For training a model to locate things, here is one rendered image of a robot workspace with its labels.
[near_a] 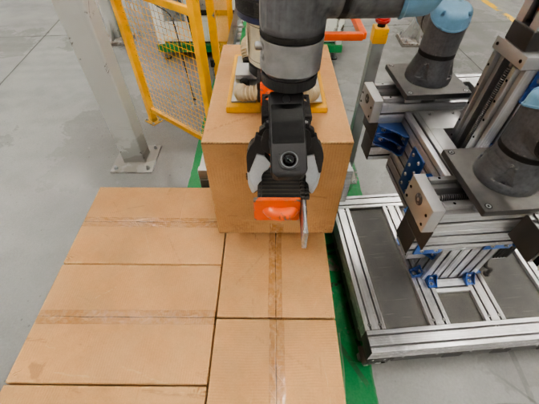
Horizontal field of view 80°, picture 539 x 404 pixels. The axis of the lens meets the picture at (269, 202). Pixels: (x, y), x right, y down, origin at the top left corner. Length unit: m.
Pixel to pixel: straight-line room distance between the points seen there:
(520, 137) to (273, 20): 0.65
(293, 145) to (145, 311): 0.93
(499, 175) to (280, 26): 0.68
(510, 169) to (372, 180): 1.53
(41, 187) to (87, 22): 1.19
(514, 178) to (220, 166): 0.72
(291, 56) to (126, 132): 2.08
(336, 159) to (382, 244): 0.94
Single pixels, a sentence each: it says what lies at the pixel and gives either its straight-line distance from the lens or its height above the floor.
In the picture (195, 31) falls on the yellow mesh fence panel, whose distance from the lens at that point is 1.99.
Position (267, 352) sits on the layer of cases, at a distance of 1.10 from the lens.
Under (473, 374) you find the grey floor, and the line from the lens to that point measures 1.89.
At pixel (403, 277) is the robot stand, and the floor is 0.21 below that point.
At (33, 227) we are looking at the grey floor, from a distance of 2.48.
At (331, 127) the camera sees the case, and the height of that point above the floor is 1.08.
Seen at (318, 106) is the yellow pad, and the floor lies 1.09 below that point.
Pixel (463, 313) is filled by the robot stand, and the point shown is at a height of 0.21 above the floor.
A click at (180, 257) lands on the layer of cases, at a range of 1.29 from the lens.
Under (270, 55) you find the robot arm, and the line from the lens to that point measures 0.40.
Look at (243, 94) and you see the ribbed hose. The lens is 0.91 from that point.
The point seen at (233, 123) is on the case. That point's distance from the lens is 0.92.
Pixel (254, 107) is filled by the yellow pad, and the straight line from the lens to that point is 0.95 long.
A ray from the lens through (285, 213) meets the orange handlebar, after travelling 0.50.
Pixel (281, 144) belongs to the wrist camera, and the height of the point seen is 1.35.
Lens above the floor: 1.61
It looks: 49 degrees down
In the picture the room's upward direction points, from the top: straight up
